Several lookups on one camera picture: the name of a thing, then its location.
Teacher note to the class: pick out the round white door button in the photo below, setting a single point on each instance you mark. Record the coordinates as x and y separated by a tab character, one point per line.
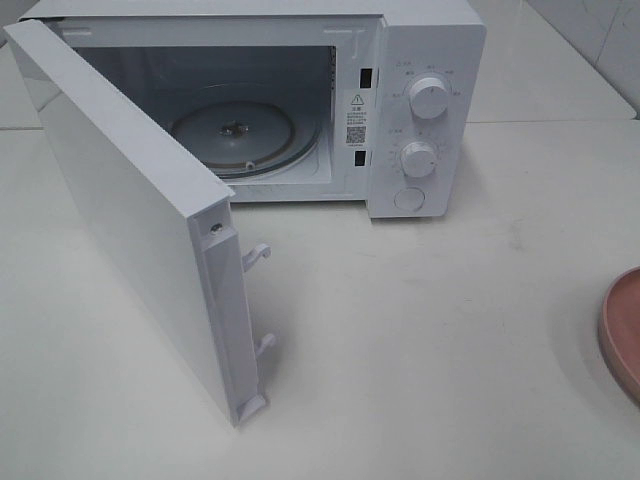
410	199

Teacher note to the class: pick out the white timer knob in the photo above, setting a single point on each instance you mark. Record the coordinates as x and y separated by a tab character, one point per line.
418	159

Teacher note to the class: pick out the white microwave door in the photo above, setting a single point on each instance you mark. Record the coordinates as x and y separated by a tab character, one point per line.
160	215

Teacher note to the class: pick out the pink round plate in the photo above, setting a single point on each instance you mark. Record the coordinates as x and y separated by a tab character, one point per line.
618	331

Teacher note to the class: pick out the glass microwave turntable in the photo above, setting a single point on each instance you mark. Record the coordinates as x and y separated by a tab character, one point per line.
238	139

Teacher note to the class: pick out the white warning label sticker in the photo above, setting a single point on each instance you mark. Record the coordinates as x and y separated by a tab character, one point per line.
358	105

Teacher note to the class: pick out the white microwave oven body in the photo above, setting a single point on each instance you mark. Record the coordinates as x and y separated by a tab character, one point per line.
171	58

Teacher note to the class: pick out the upper white power knob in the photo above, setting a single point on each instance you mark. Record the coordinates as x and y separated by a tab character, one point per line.
428	96

